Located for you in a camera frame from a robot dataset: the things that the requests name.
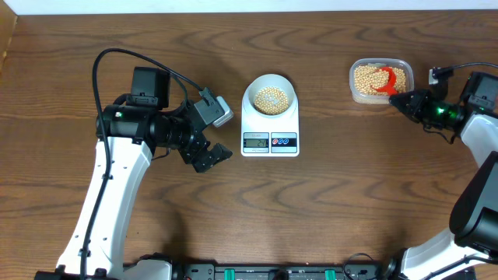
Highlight red measuring scoop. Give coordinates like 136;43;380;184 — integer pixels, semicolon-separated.
373;66;398;96

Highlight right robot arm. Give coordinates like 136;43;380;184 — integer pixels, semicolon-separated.
384;66;497;279

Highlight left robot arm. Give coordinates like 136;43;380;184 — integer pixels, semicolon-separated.
35;67;233;279

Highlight white digital kitchen scale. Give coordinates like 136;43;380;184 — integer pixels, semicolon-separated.
240;95;300;157

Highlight soybeans in bowl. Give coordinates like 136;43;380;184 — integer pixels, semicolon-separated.
254;87;290;115

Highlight grey round bowl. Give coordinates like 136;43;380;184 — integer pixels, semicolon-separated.
244;74;298;117

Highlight clear plastic container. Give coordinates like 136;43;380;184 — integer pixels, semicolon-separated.
349;58;415;105

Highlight pile of soybeans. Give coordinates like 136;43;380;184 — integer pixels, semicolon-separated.
353;65;407;96

